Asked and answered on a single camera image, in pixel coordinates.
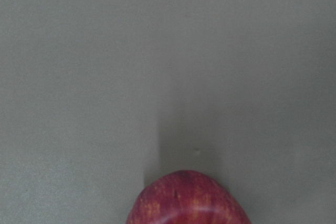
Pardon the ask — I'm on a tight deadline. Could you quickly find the lone red yellow apple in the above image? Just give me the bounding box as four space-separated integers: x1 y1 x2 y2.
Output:
126 170 250 224

